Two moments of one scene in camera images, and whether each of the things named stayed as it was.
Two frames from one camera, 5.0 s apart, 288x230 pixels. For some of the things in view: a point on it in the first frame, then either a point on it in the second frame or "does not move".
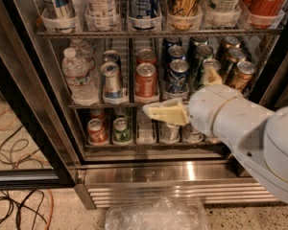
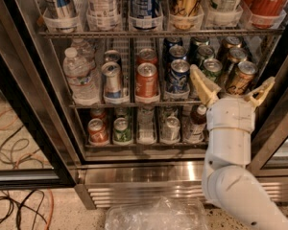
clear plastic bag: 163,213 does not move
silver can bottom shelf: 169,134 does not move
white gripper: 204,109 to 230,114
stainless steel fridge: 72,67 does not move
